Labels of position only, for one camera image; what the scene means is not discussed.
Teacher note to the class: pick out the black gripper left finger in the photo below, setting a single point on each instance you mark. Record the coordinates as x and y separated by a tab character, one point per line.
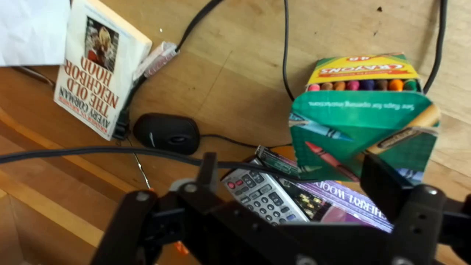
208	171

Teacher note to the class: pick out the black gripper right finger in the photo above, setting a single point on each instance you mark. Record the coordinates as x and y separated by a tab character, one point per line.
387	189

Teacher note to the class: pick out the green yellow crayon box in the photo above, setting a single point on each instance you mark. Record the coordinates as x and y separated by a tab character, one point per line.
354	112

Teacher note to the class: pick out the purple booklet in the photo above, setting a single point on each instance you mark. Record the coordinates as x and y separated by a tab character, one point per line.
354	206

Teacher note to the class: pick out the black computer mouse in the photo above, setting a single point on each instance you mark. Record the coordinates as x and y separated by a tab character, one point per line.
167	133

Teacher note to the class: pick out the grey remote control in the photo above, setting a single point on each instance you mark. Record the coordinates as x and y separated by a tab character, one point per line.
262	196

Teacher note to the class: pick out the dark green-edged device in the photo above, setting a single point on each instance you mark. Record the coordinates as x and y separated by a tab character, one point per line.
280	161

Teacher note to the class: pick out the white paperback book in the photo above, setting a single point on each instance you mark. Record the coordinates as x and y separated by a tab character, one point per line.
98	68

